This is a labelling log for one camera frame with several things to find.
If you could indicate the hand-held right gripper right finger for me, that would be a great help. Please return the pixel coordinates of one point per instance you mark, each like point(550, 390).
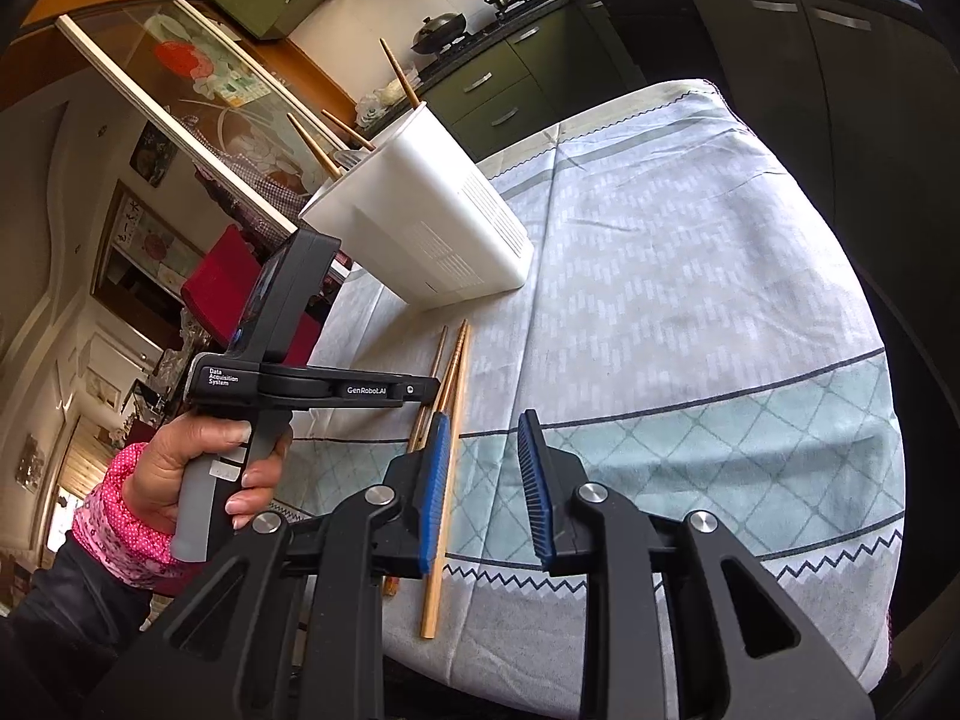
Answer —
point(532, 495)

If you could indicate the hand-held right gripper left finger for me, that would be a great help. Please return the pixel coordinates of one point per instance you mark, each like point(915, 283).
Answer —
point(435, 495)

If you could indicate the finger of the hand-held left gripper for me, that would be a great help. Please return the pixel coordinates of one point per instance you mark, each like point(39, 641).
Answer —
point(424, 390)

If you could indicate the wooden chopstick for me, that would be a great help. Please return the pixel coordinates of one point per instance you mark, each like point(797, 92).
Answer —
point(417, 427)
point(397, 75)
point(435, 607)
point(349, 130)
point(451, 360)
point(315, 148)

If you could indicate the white plastic utensil holder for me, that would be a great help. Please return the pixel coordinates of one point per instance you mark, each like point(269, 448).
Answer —
point(420, 225)

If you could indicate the person's left forearm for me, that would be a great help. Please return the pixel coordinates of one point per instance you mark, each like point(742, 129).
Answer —
point(112, 540)

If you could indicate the person's left hand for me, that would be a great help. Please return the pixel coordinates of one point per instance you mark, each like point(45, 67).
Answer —
point(161, 480)

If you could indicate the red covered chair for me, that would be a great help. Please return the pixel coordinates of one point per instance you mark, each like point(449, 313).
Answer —
point(225, 292)

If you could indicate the framed calligraphy picture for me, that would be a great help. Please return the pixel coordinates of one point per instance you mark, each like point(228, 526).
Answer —
point(142, 240)

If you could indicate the sliding glass door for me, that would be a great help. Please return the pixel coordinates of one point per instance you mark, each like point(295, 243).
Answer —
point(225, 90)

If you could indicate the white plastic bags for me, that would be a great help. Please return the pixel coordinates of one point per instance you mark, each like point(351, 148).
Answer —
point(382, 101)

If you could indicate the pale checked tablecloth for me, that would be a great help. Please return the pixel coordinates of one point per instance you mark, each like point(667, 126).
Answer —
point(675, 277)

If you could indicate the black wok with lid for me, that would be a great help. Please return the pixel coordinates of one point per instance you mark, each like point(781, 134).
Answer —
point(439, 31)

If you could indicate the gas stove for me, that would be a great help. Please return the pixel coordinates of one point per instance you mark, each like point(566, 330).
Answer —
point(487, 19)

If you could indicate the green lower cabinets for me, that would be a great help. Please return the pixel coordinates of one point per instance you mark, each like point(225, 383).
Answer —
point(675, 37)

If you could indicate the dark wall picture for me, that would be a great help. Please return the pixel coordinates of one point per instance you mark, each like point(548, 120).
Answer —
point(154, 154)

